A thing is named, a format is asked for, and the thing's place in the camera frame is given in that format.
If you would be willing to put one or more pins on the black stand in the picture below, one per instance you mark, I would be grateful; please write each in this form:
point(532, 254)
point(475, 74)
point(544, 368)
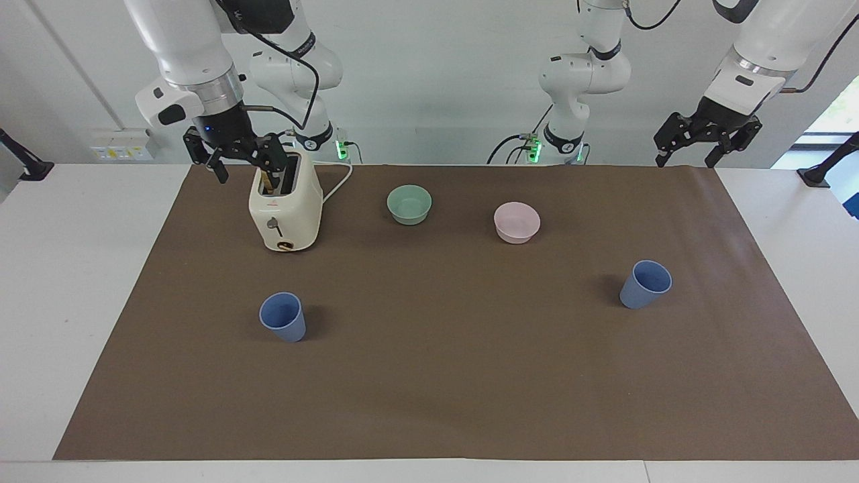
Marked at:
point(27, 166)
point(822, 173)

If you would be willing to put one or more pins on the white wall socket panel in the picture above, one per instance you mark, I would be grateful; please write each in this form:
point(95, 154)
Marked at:
point(121, 149)

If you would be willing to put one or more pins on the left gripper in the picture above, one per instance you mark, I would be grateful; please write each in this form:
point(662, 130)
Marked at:
point(723, 118)

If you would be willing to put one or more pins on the blue cup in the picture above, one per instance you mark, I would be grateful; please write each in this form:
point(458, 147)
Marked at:
point(641, 288)
point(285, 322)

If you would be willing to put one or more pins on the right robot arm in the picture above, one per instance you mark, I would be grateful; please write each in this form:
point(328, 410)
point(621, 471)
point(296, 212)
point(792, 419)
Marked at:
point(181, 40)

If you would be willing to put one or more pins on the cream toaster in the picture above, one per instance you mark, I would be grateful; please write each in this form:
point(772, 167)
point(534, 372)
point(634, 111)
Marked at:
point(285, 208)

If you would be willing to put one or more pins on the pink bowl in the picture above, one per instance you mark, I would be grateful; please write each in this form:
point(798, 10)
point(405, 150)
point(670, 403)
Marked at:
point(517, 227)

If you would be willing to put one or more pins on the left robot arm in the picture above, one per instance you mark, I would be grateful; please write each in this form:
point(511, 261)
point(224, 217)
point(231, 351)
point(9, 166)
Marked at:
point(772, 33)

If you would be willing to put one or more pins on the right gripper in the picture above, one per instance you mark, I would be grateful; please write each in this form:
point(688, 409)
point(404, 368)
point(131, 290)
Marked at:
point(225, 131)

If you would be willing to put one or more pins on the green bowl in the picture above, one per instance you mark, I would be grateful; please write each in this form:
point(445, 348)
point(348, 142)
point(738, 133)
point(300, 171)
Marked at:
point(409, 208)

